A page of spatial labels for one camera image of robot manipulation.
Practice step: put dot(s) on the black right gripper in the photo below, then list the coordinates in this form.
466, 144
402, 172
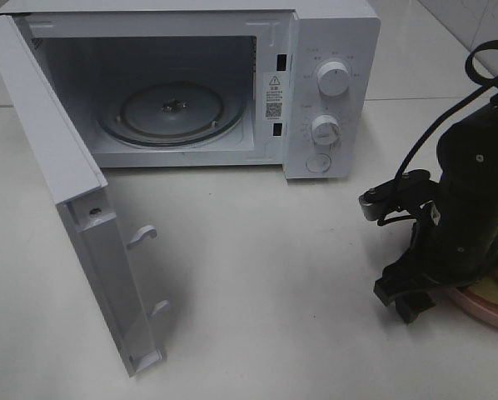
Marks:
454, 244

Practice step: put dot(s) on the pink plate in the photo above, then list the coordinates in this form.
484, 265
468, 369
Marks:
478, 309

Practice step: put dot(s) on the white microwave door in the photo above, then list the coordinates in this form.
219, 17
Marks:
79, 192

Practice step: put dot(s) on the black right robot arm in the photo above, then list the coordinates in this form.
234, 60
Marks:
468, 156

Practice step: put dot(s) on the round door release button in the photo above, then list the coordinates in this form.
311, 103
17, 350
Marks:
318, 163

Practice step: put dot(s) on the white lower microwave knob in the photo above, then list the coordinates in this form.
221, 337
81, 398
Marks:
325, 130

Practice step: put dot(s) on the white microwave knob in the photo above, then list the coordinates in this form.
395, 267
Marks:
333, 78
325, 130

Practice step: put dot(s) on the white upper microwave knob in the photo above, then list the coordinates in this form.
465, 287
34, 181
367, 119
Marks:
333, 78

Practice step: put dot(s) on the white microwave oven body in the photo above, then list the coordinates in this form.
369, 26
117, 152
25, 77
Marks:
269, 51

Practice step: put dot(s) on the glass microwave turntable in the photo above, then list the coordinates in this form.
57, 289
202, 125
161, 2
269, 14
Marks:
171, 114

